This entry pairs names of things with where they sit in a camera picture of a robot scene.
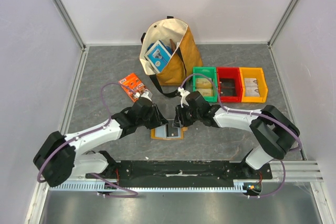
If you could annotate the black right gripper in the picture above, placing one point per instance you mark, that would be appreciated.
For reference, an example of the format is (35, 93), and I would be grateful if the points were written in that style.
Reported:
(180, 116)

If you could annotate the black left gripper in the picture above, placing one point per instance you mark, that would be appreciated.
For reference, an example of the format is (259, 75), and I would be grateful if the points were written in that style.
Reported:
(159, 119)

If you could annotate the mustard leather card holder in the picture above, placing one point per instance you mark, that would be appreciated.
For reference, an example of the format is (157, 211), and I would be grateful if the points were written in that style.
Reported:
(159, 133)

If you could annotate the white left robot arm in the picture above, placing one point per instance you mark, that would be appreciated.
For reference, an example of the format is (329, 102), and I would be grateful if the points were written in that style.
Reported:
(56, 158)

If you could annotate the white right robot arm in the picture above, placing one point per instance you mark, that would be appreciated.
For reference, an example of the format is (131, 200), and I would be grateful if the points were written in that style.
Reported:
(275, 133)

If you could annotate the gold VIP card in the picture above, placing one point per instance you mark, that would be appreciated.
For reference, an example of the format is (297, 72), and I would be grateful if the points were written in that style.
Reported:
(205, 92)

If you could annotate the black VIP card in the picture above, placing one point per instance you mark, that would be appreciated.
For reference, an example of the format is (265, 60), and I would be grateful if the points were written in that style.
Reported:
(227, 87)

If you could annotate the silver card in yellow bin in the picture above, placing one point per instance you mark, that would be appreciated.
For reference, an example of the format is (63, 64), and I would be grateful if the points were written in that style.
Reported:
(251, 82)

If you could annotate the orange screw assortment box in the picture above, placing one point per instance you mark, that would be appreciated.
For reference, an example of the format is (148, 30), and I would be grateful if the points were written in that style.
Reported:
(132, 84)

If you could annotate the red plastic bin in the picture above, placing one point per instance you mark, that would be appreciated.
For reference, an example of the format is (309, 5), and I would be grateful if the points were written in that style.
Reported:
(233, 73)

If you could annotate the tan canvas tote bag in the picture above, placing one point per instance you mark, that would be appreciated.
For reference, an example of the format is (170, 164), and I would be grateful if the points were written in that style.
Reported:
(186, 56)

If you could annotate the yellow plastic bin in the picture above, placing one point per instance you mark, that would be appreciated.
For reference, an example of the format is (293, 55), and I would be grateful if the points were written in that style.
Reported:
(257, 73)

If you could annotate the blue razor package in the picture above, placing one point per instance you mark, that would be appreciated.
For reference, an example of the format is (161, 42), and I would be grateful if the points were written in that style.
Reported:
(158, 55)

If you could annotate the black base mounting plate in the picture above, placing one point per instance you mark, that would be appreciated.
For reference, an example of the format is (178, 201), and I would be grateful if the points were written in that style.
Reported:
(132, 170)

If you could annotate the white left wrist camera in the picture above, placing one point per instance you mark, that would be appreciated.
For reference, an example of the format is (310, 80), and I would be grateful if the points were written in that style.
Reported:
(143, 94)

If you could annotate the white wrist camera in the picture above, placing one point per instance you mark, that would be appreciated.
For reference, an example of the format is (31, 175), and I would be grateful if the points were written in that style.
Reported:
(143, 94)
(183, 93)

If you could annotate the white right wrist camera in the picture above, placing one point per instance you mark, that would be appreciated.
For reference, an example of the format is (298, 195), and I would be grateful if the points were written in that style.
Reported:
(183, 93)

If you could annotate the left aluminium frame post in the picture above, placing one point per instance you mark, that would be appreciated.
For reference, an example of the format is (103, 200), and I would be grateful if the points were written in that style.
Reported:
(69, 23)

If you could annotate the aluminium corner frame post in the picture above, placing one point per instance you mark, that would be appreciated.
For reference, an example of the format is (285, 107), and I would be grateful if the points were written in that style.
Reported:
(282, 22)

